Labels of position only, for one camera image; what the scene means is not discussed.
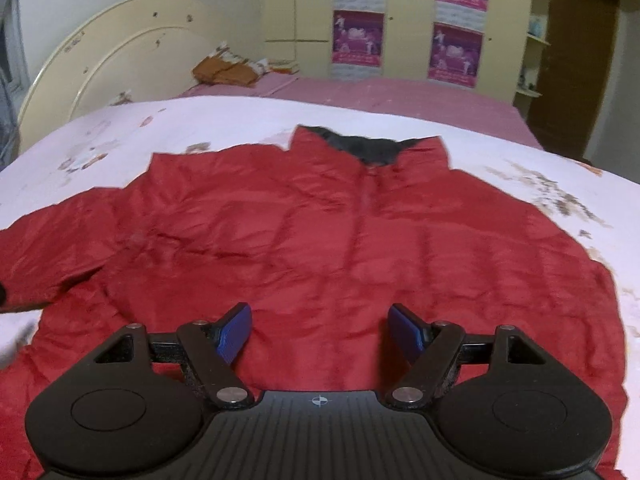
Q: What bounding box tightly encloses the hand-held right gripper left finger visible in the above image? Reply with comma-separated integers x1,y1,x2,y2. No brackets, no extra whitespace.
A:
92,302,253,409

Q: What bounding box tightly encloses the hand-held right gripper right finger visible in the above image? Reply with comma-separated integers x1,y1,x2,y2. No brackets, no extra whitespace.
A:
385,303,547,409

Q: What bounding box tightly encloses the red puffer jacket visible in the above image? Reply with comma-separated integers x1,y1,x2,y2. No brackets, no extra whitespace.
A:
0,124,628,480

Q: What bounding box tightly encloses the floral pink bedsheet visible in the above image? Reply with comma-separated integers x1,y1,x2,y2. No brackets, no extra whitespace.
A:
0,95,640,480

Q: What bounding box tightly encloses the plain pink bed cover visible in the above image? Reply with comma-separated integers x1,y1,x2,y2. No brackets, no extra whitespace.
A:
172,72,543,151

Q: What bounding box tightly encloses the orange patterned pillow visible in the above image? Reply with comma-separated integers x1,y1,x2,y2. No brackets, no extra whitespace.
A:
192,45,271,86

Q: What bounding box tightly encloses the cream wooden headboard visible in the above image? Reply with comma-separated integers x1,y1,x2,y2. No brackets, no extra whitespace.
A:
17,0,266,151

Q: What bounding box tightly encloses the cream corner shelf unit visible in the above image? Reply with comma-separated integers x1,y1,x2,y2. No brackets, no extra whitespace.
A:
515,0,558,106

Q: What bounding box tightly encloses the cream wardrobe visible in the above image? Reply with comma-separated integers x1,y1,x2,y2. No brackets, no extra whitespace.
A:
262,0,536,106

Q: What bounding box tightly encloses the brown wooden door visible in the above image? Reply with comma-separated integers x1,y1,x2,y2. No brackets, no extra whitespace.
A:
527,0,621,161

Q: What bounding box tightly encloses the grey curtain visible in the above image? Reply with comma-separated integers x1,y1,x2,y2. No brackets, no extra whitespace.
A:
0,5,31,161

